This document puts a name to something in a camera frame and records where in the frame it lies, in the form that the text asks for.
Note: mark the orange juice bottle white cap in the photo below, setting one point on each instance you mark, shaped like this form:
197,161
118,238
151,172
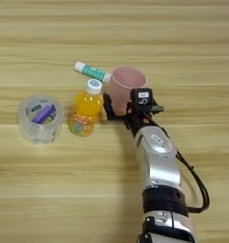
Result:
85,107

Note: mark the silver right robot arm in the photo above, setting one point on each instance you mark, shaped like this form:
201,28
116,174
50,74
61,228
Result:
157,158

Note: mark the green white glue stick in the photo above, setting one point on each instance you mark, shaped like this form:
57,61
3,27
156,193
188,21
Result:
93,72

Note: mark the purple cylinder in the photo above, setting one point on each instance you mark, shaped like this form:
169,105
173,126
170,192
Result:
42,114

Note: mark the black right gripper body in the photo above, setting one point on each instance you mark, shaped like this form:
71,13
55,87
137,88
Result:
138,121

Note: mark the clear tape roll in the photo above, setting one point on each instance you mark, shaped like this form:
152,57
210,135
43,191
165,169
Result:
36,134

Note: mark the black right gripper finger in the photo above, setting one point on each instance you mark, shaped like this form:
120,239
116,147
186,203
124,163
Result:
109,109
157,109

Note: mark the pink plastic cup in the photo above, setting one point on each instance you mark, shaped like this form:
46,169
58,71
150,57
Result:
122,91

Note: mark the black box with white label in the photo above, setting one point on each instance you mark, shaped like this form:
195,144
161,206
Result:
141,99

